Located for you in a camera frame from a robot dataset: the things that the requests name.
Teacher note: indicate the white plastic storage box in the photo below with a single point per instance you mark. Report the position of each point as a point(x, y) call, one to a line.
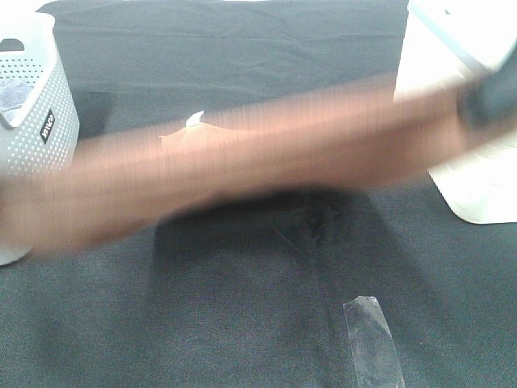
point(456, 41)

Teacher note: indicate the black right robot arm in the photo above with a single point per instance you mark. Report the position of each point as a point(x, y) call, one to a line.
point(491, 100)

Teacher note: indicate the black table cloth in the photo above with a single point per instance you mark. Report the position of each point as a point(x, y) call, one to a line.
point(252, 294)

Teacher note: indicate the clear tape strip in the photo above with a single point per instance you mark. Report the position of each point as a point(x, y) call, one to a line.
point(373, 352)

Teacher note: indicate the white towel label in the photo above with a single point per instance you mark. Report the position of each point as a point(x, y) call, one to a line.
point(194, 119)

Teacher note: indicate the grey towel in basket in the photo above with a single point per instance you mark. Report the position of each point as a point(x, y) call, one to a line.
point(14, 93)

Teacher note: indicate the grey perforated laundry basket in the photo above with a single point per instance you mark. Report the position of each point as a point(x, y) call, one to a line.
point(43, 134)

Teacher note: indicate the brown towel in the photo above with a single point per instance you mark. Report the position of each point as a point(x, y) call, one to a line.
point(340, 138)

